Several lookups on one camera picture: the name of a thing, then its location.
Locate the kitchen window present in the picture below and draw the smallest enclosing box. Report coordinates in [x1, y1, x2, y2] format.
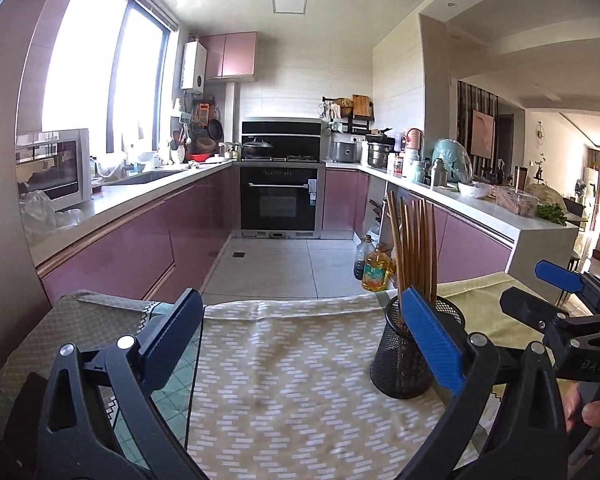
[42, 0, 173, 161]

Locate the pink wall cabinet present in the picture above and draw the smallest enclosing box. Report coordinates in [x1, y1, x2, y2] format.
[200, 31, 257, 81]

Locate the steel thermos bottle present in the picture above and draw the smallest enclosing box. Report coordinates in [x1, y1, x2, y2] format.
[430, 158, 448, 190]

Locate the clear plastic bag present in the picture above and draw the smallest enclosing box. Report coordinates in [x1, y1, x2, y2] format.
[19, 190, 83, 233]

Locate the bunch of wooden chopsticks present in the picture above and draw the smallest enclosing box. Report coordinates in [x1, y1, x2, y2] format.
[384, 191, 439, 341]

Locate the black range hood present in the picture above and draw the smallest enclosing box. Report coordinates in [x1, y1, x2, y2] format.
[241, 119, 323, 161]

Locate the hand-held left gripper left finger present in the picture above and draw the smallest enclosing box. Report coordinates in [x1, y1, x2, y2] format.
[35, 287, 206, 480]

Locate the patchwork print tablecloth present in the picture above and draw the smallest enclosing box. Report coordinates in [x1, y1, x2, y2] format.
[0, 272, 581, 480]

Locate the dark sauce bottle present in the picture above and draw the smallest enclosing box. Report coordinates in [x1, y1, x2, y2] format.
[354, 234, 376, 281]

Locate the person's right hand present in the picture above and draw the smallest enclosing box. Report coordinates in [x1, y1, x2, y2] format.
[562, 380, 600, 433]

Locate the steel kitchen sink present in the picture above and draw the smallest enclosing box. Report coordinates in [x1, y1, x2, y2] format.
[125, 170, 181, 184]

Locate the dark slatted partition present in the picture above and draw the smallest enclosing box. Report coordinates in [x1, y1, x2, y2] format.
[456, 80, 501, 176]

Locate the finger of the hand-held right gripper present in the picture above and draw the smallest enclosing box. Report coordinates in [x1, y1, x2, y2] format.
[535, 260, 600, 311]
[500, 287, 588, 346]

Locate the black mesh utensil holder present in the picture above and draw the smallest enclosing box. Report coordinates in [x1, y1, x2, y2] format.
[370, 294, 466, 400]

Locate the white bowl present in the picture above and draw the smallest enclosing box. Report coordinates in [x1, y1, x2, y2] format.
[457, 181, 491, 200]

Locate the black lidded wok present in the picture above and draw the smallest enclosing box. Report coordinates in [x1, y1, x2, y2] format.
[241, 139, 273, 160]

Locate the white wall water heater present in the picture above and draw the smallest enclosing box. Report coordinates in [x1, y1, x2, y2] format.
[181, 40, 207, 92]

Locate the yellow cooking oil bottle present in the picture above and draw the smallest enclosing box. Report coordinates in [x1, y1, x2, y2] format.
[362, 242, 393, 292]

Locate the silver countertop oven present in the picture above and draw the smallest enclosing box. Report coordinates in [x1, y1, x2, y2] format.
[16, 128, 92, 211]

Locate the mint green covered appliance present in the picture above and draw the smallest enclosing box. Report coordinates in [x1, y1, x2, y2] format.
[432, 138, 473, 183]

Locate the framed wall picture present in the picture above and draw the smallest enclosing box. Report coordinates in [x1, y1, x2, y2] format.
[471, 109, 496, 160]

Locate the black built-in oven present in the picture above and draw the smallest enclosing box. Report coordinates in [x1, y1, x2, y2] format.
[240, 164, 325, 240]

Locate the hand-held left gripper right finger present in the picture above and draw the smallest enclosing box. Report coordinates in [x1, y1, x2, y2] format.
[402, 286, 571, 480]

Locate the black counter shelf rack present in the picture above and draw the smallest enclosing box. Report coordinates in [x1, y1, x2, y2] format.
[322, 95, 375, 136]

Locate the pink base cabinet run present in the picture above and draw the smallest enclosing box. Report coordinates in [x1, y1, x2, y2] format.
[324, 167, 578, 286]
[35, 165, 241, 306]

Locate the stainless steamer pot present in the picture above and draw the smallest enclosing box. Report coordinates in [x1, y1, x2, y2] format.
[367, 143, 393, 168]

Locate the clear plastic food container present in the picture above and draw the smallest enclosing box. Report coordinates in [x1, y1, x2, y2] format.
[495, 186, 540, 216]

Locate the bunch of green herbs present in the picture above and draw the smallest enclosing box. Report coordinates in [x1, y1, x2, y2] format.
[536, 203, 568, 226]

